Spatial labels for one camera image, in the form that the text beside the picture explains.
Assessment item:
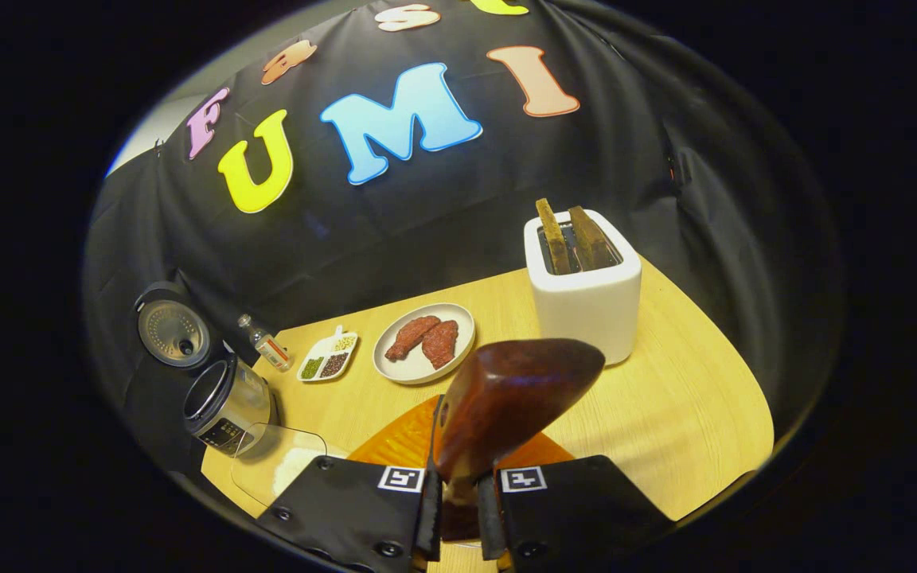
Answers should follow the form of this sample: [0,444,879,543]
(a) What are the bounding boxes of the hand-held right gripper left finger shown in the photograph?
[256,394,443,573]

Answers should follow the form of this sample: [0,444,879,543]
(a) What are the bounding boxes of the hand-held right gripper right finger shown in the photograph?
[478,430,674,573]

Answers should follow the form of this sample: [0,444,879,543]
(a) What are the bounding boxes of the brown wooden spoon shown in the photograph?
[432,338,607,542]

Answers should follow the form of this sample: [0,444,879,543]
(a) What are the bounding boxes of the grey rice cooker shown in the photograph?
[134,281,280,457]

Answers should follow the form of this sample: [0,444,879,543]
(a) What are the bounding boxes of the clear rectangular tray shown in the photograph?
[230,423,328,510]

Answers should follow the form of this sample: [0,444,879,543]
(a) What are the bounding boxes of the white divided grain dish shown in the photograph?
[297,325,359,384]

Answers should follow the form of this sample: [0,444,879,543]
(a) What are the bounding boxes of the white round plate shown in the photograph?
[373,302,476,386]

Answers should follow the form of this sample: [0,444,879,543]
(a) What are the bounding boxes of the small clear bottle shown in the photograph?
[237,314,294,372]

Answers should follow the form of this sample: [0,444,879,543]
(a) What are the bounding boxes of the red meat piece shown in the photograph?
[422,320,459,369]
[384,315,442,361]

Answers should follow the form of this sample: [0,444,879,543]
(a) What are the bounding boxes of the white toaster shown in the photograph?
[524,209,642,365]

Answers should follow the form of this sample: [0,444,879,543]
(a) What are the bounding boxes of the brown toast slice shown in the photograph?
[568,205,612,271]
[536,198,572,275]

